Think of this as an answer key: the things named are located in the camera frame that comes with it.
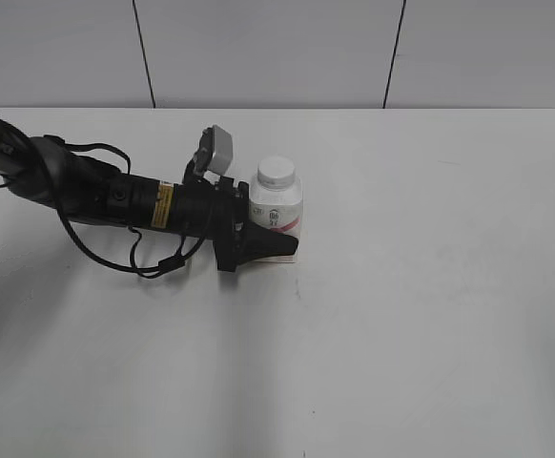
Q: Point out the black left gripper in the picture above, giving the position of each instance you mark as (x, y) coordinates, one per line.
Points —
(218, 212)

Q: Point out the white yili yogurt bottle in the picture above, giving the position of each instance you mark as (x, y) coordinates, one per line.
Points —
(278, 210)

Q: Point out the white bottle cap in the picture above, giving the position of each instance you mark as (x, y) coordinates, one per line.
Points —
(276, 172)

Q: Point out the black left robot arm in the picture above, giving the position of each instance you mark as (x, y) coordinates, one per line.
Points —
(63, 176)

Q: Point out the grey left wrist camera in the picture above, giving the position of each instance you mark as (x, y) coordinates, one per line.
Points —
(214, 153)

